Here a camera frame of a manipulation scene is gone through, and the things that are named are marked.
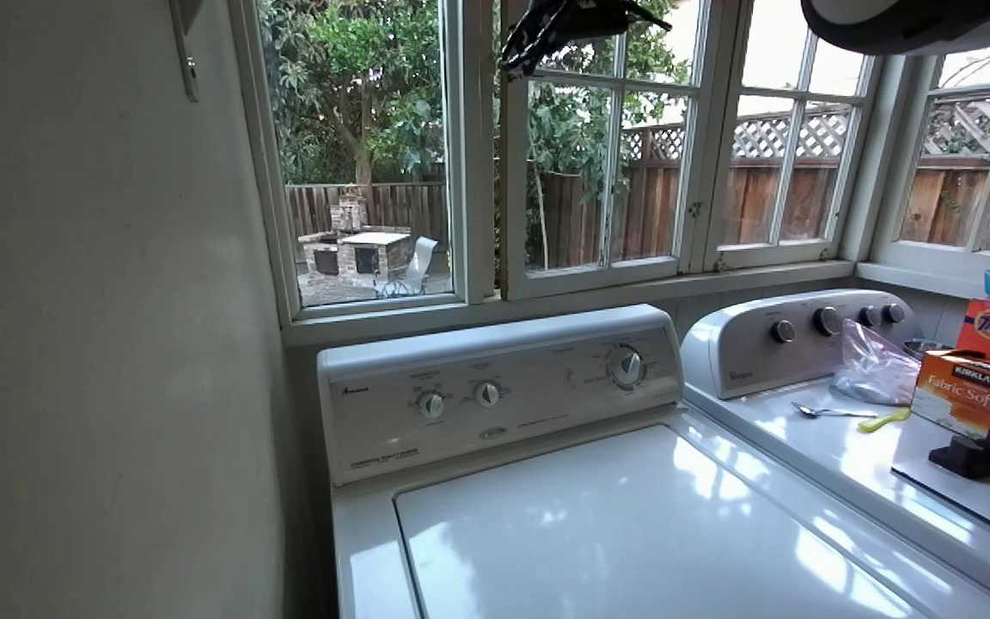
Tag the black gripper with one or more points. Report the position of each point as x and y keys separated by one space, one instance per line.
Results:
x=601 y=18

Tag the white casement window sash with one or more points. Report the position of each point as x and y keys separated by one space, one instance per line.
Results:
x=585 y=276

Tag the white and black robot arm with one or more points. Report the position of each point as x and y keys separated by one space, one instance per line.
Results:
x=921 y=23

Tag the single pane window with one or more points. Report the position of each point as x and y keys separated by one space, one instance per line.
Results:
x=358 y=137

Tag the white multi-pane casement window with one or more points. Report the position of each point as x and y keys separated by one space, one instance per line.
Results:
x=774 y=257

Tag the white multi-pane side window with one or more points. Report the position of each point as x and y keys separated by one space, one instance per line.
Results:
x=954 y=258

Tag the green garden foliage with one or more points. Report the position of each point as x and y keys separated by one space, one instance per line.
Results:
x=344 y=79

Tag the wooden garden fence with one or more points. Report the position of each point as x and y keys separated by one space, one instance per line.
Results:
x=650 y=212

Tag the white garden chair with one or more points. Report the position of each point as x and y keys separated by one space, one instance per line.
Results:
x=421 y=261

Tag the brick garden table stone top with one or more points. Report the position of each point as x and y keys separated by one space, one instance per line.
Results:
x=377 y=242

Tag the large silver washer knob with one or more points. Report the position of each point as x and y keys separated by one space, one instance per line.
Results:
x=631 y=364

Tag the small silver washer knob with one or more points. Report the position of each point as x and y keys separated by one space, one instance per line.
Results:
x=432 y=404
x=487 y=392

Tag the white clothes dryer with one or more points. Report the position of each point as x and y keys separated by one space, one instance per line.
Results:
x=736 y=355

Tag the dark dryer knob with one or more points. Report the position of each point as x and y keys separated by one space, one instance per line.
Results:
x=825 y=320
x=782 y=331
x=894 y=310
x=867 y=315

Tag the white top-load washing machine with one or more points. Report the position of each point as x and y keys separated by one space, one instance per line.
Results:
x=379 y=442

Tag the metal spoon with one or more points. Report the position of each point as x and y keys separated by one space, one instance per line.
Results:
x=808 y=408

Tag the clear plastic bag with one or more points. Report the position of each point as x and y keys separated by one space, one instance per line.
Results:
x=875 y=364

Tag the white washer lid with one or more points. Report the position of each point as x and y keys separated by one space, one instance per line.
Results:
x=633 y=537

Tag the yellow plastic utensil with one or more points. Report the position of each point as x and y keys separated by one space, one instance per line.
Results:
x=885 y=422

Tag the orange dryer sheet box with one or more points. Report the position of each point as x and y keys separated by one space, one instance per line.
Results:
x=977 y=395

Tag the black stand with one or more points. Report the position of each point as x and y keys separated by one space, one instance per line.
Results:
x=971 y=455

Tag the white window frame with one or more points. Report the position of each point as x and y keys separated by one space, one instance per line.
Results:
x=479 y=172

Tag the metal wall bracket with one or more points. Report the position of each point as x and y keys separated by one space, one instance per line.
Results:
x=187 y=56

